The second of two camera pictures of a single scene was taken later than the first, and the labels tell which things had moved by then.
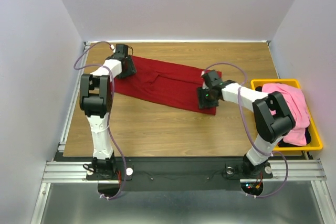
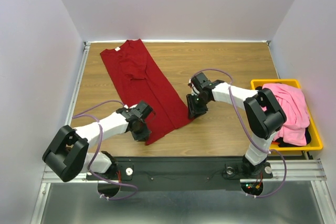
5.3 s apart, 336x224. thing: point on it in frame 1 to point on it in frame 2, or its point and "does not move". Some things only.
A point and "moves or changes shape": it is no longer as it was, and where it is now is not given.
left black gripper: (130, 69) to (143, 136)
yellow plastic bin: (316, 142) does not move
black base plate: (180, 173) does not move
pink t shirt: (297, 104) does not move
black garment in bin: (282, 142) does not move
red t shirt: (169, 83) moves or changes shape
